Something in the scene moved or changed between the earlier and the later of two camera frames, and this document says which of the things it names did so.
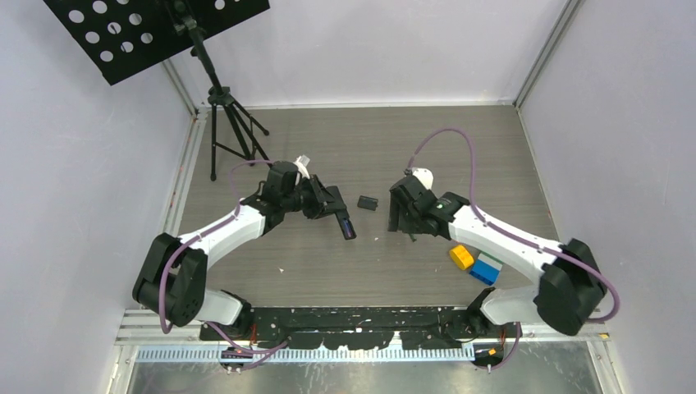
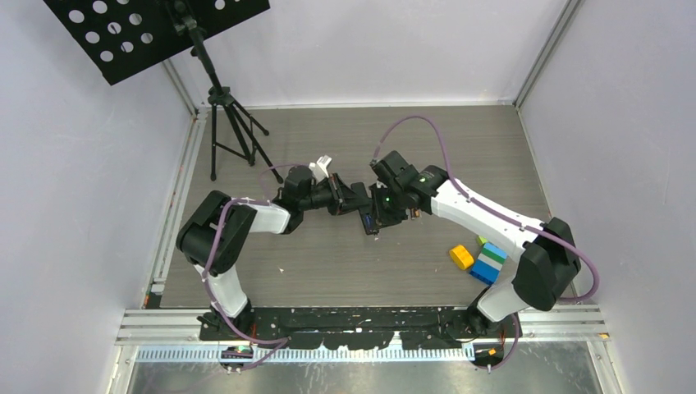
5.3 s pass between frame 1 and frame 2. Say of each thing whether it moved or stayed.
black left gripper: moved
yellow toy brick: stayed
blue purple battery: moved
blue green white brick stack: stayed
